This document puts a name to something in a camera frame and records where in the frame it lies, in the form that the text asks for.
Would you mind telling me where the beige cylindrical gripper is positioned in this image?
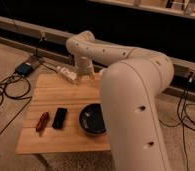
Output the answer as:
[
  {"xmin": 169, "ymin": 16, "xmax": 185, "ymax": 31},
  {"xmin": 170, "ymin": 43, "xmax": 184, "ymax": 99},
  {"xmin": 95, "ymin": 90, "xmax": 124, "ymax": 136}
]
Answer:
[{"xmin": 75, "ymin": 56, "xmax": 95, "ymax": 84}]

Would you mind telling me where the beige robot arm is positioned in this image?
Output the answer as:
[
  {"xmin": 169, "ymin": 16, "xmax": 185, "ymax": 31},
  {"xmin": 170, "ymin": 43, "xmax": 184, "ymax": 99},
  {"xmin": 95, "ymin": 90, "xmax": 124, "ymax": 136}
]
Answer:
[{"xmin": 66, "ymin": 31, "xmax": 174, "ymax": 171}]

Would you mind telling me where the white power strip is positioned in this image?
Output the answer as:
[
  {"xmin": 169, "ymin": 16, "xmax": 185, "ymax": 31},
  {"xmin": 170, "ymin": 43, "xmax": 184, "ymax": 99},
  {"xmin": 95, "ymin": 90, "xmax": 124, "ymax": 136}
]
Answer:
[{"xmin": 57, "ymin": 66, "xmax": 77, "ymax": 81}]

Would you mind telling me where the wooden slatted table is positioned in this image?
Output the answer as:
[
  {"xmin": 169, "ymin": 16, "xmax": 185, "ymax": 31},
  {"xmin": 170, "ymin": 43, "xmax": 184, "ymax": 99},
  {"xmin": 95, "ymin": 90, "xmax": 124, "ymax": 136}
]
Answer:
[{"xmin": 16, "ymin": 74, "xmax": 110, "ymax": 154}]

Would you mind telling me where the black round bowl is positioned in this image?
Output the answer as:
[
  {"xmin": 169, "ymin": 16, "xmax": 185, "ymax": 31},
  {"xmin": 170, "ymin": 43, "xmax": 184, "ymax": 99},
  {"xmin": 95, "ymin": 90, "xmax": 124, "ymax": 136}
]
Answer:
[{"xmin": 79, "ymin": 103, "xmax": 106, "ymax": 135}]

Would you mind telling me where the long wooden beam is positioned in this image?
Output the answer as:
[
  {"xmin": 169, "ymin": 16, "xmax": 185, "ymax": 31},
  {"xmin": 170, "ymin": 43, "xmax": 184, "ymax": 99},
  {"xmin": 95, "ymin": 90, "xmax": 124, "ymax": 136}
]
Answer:
[{"xmin": 0, "ymin": 16, "xmax": 195, "ymax": 74}]

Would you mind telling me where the black rectangular block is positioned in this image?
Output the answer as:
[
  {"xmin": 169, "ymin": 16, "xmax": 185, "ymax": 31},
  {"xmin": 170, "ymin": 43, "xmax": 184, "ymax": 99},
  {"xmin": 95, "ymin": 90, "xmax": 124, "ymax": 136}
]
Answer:
[{"xmin": 52, "ymin": 108, "xmax": 67, "ymax": 129}]

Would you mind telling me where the red small object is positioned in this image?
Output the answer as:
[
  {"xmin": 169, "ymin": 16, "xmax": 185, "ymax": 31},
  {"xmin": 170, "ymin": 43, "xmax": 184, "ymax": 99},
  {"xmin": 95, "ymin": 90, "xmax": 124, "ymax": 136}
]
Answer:
[{"xmin": 36, "ymin": 112, "xmax": 49, "ymax": 132}]

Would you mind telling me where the dark power adapter box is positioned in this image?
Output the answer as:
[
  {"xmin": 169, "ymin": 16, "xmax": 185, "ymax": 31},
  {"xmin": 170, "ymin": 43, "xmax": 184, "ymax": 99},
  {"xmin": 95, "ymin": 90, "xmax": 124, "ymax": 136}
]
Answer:
[{"xmin": 15, "ymin": 62, "xmax": 33, "ymax": 76}]

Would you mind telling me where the black floor cables right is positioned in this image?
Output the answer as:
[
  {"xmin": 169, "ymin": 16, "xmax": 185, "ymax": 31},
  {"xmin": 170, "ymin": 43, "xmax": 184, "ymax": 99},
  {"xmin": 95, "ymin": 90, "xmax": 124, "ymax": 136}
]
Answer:
[{"xmin": 159, "ymin": 71, "xmax": 195, "ymax": 171}]

